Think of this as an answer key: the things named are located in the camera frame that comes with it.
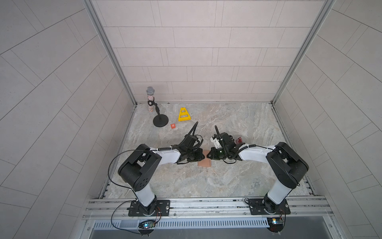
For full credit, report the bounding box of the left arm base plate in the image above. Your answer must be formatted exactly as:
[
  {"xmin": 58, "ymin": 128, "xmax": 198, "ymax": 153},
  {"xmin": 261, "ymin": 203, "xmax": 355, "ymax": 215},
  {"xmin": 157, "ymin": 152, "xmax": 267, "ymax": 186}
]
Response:
[{"xmin": 128, "ymin": 199, "xmax": 171, "ymax": 217}]

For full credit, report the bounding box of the white vent grille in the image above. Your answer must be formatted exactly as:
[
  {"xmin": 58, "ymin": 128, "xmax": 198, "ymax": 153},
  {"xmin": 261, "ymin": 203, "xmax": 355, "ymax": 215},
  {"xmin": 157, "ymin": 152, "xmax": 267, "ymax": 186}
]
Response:
[{"xmin": 155, "ymin": 218, "xmax": 270, "ymax": 230}]

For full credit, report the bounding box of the left green circuit board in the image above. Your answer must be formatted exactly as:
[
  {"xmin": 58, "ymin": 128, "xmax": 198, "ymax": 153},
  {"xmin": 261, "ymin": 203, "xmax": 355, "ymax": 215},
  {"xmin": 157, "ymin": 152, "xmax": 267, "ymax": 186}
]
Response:
[{"xmin": 138, "ymin": 220, "xmax": 156, "ymax": 235}]

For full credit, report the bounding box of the right circuit board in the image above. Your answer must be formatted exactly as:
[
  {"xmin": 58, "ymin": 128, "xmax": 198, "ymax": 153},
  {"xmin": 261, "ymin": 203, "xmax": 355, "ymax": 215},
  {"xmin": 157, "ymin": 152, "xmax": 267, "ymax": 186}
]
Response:
[{"xmin": 267, "ymin": 218, "xmax": 284, "ymax": 233}]

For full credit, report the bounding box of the glass bottle with grey cap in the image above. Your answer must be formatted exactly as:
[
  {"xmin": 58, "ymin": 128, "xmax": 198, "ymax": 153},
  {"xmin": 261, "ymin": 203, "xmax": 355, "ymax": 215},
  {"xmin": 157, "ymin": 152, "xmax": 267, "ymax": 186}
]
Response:
[{"xmin": 146, "ymin": 86, "xmax": 155, "ymax": 112}]

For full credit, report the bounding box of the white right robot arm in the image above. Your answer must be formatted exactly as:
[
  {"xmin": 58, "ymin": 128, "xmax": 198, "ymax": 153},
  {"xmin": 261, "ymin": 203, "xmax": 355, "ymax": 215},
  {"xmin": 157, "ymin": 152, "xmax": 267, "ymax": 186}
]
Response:
[{"xmin": 207, "ymin": 127, "xmax": 309, "ymax": 215}]

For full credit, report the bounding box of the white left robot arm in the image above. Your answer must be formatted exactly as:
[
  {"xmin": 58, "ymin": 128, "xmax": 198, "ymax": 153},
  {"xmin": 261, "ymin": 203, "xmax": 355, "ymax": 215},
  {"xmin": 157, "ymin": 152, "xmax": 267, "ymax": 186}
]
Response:
[{"xmin": 118, "ymin": 122, "xmax": 205, "ymax": 215}]

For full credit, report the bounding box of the aluminium mounting rail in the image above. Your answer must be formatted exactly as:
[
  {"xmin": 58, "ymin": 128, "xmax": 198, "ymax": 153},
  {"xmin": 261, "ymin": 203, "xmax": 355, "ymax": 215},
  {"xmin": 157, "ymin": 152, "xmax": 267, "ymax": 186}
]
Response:
[{"xmin": 81, "ymin": 196, "xmax": 334, "ymax": 220}]

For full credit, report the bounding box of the black round-base stand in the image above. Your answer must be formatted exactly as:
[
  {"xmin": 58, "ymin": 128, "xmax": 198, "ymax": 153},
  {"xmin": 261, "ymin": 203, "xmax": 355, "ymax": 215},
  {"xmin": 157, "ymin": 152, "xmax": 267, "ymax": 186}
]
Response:
[{"xmin": 148, "ymin": 100, "xmax": 169, "ymax": 127}]

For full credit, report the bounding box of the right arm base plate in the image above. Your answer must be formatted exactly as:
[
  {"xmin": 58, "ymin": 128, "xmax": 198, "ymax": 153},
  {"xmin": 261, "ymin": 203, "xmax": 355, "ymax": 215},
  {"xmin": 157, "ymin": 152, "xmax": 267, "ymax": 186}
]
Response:
[{"xmin": 244, "ymin": 198, "xmax": 290, "ymax": 215}]

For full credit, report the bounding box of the yellow triangular stand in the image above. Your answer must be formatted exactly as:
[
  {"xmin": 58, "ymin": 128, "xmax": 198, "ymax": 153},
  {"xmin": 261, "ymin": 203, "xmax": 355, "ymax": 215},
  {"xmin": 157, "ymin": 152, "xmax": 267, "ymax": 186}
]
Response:
[{"xmin": 178, "ymin": 107, "xmax": 191, "ymax": 121}]

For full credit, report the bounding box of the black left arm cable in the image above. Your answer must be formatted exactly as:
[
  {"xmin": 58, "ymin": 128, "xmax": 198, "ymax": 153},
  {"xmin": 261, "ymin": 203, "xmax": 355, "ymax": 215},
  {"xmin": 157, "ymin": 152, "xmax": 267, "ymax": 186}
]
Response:
[{"xmin": 107, "ymin": 149, "xmax": 150, "ymax": 235}]

